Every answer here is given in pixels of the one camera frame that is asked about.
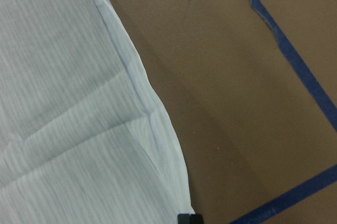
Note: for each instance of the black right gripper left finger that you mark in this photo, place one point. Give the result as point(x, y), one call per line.
point(184, 218)

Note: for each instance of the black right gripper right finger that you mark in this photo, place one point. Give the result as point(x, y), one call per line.
point(197, 219)

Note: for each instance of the light blue shirt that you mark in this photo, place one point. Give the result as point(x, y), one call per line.
point(84, 136)

